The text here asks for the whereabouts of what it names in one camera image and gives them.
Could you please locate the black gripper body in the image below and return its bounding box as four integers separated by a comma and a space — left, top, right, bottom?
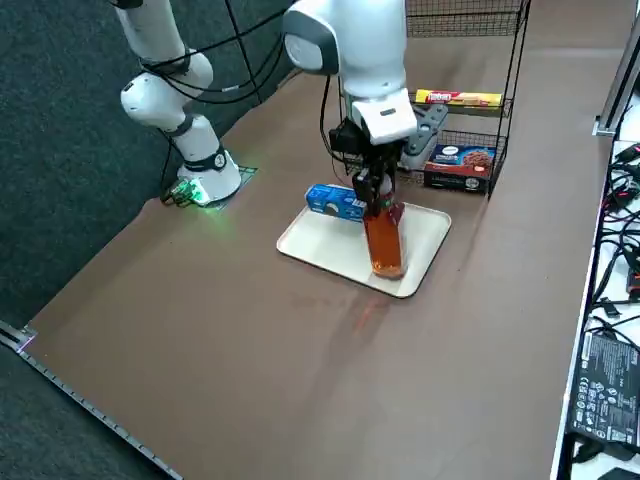
367, 140, 405, 177

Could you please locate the blue Oreo cookie box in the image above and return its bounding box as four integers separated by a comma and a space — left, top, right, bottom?
305, 183, 367, 225

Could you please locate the amber tea bottle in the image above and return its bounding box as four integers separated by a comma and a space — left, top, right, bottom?
362, 178, 409, 281

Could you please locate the white plastic tray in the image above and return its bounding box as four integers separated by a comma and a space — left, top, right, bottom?
275, 199, 454, 300

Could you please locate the dark blue Chocofello box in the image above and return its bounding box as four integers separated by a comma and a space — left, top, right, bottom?
423, 143, 499, 196

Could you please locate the yellow Nabati wafer box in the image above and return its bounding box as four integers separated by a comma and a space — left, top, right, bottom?
415, 88, 503, 116

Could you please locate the white equipment desk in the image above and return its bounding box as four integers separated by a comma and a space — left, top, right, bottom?
548, 137, 640, 480

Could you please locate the black power adapter with label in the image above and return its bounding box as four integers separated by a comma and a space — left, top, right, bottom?
568, 328, 640, 447

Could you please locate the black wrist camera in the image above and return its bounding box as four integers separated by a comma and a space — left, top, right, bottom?
328, 118, 374, 161

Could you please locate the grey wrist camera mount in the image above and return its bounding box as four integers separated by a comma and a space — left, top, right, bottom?
402, 102, 451, 171

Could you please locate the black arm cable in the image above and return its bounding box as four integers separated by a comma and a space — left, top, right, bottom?
142, 29, 301, 107
224, 0, 261, 91

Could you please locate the aluminium frame profile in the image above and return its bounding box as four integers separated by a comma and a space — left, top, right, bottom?
593, 0, 640, 137

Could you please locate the aluminium table edge rail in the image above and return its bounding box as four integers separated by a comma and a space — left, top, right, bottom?
0, 319, 182, 480

